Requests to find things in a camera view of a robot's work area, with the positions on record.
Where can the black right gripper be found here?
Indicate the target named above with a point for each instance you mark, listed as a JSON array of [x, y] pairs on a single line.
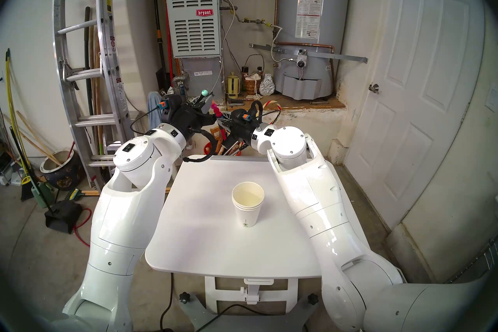
[[242, 134]]

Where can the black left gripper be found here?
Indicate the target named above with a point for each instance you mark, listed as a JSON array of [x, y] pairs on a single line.
[[192, 117]]

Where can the colourful bead stack marker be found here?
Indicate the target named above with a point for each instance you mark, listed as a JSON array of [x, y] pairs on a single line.
[[204, 92]]

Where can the white paper cup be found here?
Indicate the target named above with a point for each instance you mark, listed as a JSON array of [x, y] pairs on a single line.
[[249, 209], [248, 195]]

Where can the white cup with green logo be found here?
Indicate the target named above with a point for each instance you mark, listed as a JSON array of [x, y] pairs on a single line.
[[249, 218]]

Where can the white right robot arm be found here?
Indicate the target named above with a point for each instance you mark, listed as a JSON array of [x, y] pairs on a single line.
[[319, 210]]

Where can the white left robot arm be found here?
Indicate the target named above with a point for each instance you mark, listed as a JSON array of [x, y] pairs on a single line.
[[124, 218]]

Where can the yellow jug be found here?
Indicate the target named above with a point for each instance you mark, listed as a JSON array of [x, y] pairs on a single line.
[[233, 87]]

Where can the grey drain pipe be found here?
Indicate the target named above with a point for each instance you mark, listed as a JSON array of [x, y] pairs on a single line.
[[179, 80]]

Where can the blue cloth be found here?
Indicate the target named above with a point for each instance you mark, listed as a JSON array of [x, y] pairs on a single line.
[[153, 109]]

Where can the crumpled aluminium foil bundle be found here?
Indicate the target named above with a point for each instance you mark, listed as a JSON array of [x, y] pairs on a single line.
[[267, 86]]

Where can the long red pole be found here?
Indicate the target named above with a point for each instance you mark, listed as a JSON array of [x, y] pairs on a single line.
[[170, 51]]

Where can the grey Bryant furnace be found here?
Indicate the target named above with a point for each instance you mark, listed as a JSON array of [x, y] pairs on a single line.
[[194, 31]]

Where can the flexible metal conduit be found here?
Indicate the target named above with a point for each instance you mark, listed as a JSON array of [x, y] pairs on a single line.
[[232, 26]]

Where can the black pole with orange band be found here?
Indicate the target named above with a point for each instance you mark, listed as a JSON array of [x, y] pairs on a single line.
[[158, 35]]

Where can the wooden platform board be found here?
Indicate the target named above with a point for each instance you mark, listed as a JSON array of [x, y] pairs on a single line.
[[311, 105]]

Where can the gas pipe with yellow valve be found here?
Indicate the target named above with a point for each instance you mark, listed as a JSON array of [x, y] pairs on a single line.
[[251, 20]]

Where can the aluminium extension ladder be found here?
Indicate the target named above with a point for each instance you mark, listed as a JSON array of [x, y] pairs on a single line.
[[85, 73]]

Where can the long black pole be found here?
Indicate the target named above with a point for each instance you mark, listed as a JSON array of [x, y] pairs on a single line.
[[87, 43]]

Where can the dark blue ceramic pot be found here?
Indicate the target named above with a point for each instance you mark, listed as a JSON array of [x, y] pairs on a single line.
[[66, 179]]

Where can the grey water heater tank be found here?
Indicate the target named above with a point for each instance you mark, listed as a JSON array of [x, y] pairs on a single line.
[[334, 4]]

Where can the wooden pole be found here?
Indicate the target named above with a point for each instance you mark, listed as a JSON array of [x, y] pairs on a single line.
[[39, 139]]

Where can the black table knob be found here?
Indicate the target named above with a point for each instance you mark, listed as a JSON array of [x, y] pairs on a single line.
[[313, 299], [184, 298]]

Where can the black dustpan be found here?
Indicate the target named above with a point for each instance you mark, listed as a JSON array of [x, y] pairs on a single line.
[[64, 216]]

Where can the green watering can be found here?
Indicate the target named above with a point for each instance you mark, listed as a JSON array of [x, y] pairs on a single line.
[[41, 199]]

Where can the white panel door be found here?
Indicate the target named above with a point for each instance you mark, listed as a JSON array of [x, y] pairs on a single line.
[[408, 63]]

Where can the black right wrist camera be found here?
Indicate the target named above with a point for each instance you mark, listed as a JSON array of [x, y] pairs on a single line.
[[243, 115]]

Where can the white table frame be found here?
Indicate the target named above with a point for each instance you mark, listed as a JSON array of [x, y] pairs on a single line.
[[218, 296]]

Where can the white light switch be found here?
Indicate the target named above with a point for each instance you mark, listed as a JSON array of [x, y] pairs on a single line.
[[492, 98]]

